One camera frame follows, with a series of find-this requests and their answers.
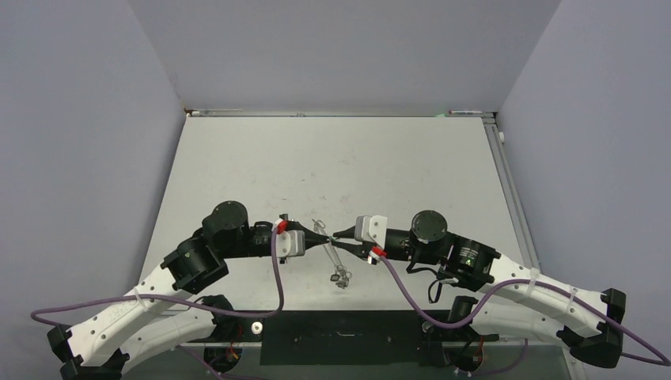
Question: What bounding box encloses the perforated metal key plate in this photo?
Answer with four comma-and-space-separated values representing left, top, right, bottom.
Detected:
313, 219, 351, 289

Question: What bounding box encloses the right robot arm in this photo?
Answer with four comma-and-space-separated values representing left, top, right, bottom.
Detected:
333, 210, 626, 369

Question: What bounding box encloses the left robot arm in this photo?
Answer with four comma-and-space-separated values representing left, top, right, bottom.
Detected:
47, 200, 330, 379

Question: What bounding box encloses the marker pen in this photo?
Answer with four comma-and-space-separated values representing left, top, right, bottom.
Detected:
448, 110, 484, 116

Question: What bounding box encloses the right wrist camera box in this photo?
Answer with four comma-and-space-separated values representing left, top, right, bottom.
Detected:
354, 215, 388, 249

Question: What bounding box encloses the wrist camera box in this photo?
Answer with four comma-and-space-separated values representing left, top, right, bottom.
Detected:
354, 215, 388, 249
275, 230, 307, 259

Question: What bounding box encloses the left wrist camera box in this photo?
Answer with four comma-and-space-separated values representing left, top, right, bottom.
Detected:
275, 230, 307, 259

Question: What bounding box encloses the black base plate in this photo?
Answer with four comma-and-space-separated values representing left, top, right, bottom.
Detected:
203, 310, 499, 371

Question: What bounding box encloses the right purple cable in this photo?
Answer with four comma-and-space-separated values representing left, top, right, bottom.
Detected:
374, 251, 671, 377

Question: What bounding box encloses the aluminium rail right edge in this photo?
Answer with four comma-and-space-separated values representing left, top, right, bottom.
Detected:
482, 113, 540, 269

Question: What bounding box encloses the aluminium rail edge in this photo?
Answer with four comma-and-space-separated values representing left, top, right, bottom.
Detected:
482, 113, 540, 269
184, 109, 496, 119

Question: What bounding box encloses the aluminium rail back edge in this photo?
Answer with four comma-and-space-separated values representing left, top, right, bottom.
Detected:
184, 109, 496, 119

